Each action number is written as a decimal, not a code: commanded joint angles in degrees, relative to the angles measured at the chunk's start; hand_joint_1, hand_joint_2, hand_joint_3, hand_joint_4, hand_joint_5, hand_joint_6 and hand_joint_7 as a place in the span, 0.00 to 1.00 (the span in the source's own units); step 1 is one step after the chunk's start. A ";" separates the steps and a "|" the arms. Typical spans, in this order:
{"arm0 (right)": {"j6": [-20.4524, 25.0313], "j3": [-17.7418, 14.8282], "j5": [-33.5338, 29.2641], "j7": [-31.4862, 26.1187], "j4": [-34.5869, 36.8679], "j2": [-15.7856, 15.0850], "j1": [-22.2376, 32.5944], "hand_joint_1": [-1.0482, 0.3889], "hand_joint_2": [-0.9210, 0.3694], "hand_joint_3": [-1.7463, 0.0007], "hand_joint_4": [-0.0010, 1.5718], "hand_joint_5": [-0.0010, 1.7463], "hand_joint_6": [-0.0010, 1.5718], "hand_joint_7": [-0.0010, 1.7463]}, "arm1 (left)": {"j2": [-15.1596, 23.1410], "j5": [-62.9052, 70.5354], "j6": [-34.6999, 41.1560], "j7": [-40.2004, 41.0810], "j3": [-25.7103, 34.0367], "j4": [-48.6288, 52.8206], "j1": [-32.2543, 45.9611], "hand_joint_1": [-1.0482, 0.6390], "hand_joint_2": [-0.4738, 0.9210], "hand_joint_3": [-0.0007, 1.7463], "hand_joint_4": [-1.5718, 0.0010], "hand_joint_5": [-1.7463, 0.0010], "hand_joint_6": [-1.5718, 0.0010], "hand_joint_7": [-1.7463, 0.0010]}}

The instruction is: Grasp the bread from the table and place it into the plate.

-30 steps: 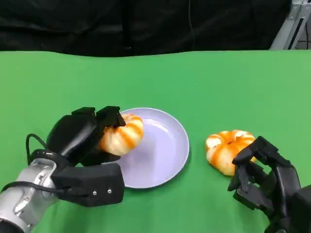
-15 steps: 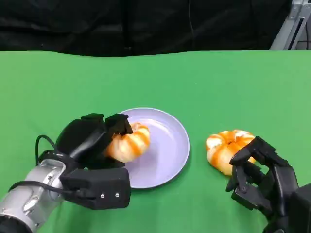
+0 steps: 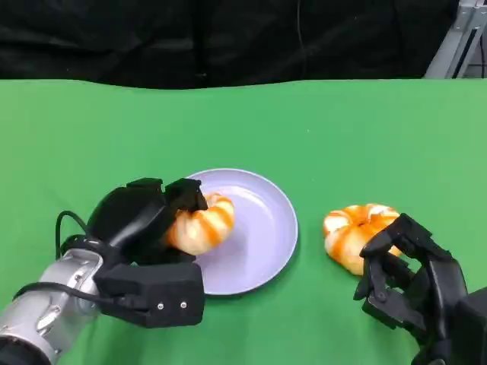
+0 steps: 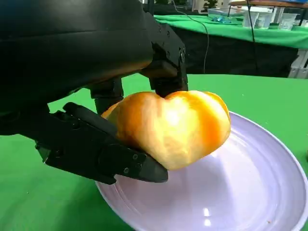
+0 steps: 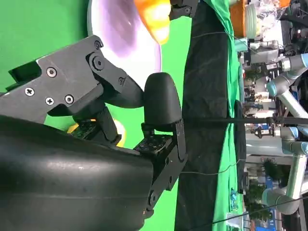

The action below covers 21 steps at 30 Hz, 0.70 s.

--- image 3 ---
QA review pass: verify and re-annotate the green table cloth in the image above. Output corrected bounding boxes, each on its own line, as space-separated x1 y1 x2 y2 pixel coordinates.
0 78 487 365

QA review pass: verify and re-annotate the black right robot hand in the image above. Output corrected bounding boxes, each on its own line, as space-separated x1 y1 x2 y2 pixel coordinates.
353 212 471 365

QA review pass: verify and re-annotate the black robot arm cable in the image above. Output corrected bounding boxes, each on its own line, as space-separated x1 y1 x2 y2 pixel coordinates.
55 211 103 259
13 281 129 306

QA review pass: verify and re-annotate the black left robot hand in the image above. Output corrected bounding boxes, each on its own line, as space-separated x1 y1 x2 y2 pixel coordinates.
86 176 209 268

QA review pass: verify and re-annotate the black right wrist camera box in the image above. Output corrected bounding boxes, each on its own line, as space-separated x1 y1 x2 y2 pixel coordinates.
454 287 487 365

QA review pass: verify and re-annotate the orange and white toy bread roll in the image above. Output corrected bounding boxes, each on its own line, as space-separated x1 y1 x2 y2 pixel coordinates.
323 204 403 277
165 192 236 256

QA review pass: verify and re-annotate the black backdrop curtain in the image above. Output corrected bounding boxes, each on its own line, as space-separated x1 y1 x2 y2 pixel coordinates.
0 0 461 90

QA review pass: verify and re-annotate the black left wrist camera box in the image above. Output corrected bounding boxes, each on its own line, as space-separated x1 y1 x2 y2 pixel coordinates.
93 262 205 329

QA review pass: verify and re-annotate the lilac plate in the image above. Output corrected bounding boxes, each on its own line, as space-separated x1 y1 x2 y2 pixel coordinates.
182 168 299 296

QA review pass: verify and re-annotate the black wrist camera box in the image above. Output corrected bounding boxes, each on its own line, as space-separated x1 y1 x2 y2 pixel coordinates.
93 262 205 329
454 287 487 365

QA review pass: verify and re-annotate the grey metal frame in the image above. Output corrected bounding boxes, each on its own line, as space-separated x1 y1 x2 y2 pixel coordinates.
422 0 487 80

